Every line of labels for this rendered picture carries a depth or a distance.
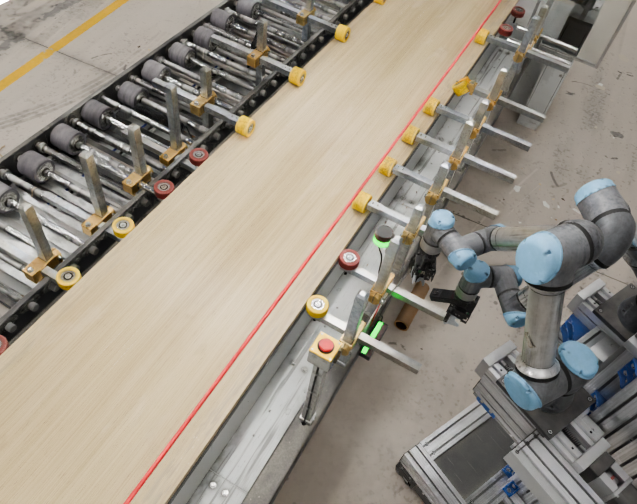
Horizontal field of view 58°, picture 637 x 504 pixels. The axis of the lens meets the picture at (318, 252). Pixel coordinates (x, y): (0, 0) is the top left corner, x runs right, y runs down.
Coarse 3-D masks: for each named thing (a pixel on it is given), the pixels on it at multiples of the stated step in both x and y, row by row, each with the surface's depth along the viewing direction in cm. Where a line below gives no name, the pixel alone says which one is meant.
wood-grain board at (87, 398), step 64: (448, 0) 347; (512, 0) 356; (320, 64) 293; (384, 64) 299; (448, 64) 306; (256, 128) 258; (320, 128) 263; (384, 128) 268; (192, 192) 231; (256, 192) 235; (320, 192) 239; (384, 192) 246; (128, 256) 209; (192, 256) 212; (256, 256) 215; (320, 256) 218; (64, 320) 190; (128, 320) 193; (192, 320) 196; (256, 320) 199; (0, 384) 175; (64, 384) 177; (128, 384) 180; (192, 384) 182; (0, 448) 164; (64, 448) 166; (128, 448) 168; (192, 448) 170
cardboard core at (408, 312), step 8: (416, 288) 317; (424, 288) 317; (424, 296) 316; (408, 304) 310; (400, 312) 308; (408, 312) 306; (416, 312) 310; (400, 320) 303; (408, 320) 304; (400, 328) 308
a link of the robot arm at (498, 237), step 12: (492, 228) 177; (504, 228) 172; (516, 228) 167; (528, 228) 162; (540, 228) 158; (588, 228) 139; (492, 240) 175; (504, 240) 170; (516, 240) 165; (600, 240) 139; (600, 252) 141
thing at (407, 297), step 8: (352, 272) 222; (360, 272) 221; (368, 272) 222; (368, 280) 221; (392, 288) 218; (400, 288) 219; (400, 296) 218; (408, 296) 217; (416, 296) 217; (416, 304) 216; (424, 304) 215; (432, 304) 216; (432, 312) 214; (440, 312) 214; (440, 320) 215
